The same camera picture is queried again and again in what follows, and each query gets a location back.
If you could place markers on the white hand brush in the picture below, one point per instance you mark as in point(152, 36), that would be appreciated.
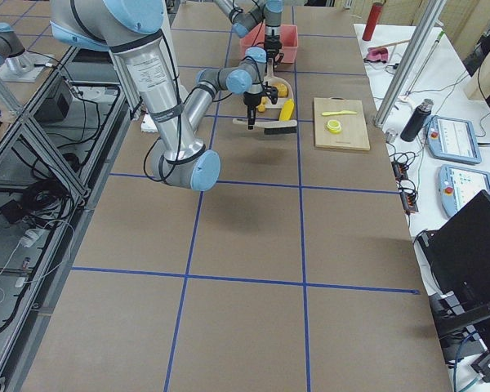
point(274, 127)

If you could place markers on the wooden cutting board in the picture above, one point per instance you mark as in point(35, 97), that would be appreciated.
point(354, 135)

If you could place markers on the aluminium frame post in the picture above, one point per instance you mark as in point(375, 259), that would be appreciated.
point(431, 14)

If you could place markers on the teach pendant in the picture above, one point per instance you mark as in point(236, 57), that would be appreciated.
point(458, 185)
point(452, 139)

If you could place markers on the yellow plastic toy knife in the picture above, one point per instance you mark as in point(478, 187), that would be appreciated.
point(339, 112)

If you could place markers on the white plastic dustpan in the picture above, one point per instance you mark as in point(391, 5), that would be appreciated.
point(270, 78)

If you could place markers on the lower teach pendant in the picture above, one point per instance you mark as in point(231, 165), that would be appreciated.
point(458, 185)

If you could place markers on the pink cloth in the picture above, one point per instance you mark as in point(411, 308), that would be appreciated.
point(377, 55)

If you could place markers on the black water bottle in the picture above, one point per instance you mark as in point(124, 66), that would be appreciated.
point(417, 120)

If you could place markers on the yellow toy corn cob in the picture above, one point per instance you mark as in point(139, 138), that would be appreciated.
point(287, 110)

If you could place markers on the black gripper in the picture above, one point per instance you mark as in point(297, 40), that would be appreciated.
point(251, 100)
point(273, 42)

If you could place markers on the toy lemon slice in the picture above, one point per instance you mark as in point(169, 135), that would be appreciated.
point(334, 126)

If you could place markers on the black monitor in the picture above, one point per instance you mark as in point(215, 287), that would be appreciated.
point(459, 257)

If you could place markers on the red cylinder bottle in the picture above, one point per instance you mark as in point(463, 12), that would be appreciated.
point(372, 20)

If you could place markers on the toy ginger root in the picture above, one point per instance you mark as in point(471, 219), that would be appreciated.
point(261, 108)

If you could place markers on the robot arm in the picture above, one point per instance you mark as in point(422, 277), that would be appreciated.
point(268, 13)
point(135, 31)

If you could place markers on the upper teach pendant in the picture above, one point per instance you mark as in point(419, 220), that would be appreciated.
point(452, 139)

